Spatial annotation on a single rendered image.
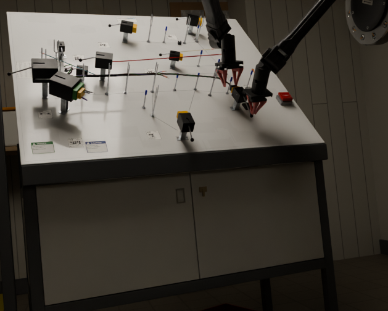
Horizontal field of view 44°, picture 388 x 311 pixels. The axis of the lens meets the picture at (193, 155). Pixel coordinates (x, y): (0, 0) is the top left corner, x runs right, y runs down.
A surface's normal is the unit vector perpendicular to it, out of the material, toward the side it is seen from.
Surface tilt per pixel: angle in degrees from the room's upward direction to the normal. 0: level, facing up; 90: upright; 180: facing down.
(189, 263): 90
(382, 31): 90
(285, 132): 48
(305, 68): 90
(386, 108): 90
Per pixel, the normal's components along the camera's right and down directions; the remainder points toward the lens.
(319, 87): 0.23, -0.07
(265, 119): 0.19, -0.72
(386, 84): -0.97, 0.08
